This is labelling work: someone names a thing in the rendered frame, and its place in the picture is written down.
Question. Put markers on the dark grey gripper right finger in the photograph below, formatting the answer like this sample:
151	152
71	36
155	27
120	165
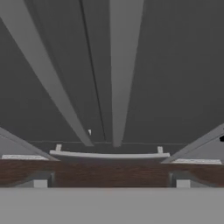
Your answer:
179	177

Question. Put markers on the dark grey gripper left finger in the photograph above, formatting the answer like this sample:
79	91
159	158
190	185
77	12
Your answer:
43	178

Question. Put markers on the dark grey fridge door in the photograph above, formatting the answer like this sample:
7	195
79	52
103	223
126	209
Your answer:
175	81
26	96

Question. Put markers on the grey cabinet side panel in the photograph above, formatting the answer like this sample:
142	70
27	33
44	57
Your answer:
204	150
14	147

